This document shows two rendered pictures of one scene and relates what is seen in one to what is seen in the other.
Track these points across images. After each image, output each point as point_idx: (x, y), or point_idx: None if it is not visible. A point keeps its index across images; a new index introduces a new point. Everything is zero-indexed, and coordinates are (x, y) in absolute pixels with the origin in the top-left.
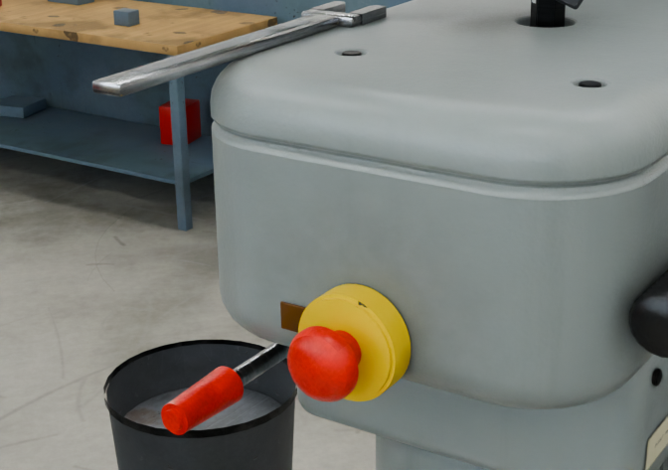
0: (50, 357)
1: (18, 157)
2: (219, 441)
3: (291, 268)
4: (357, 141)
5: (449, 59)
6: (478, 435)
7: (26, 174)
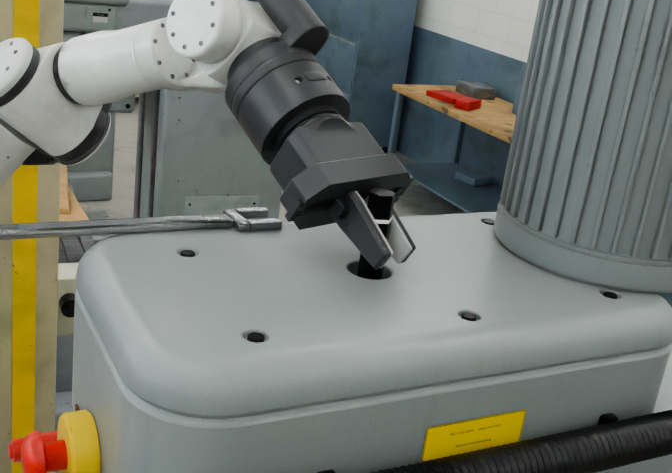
0: None
1: (462, 211)
2: None
3: (80, 385)
4: (96, 320)
5: (226, 280)
6: None
7: None
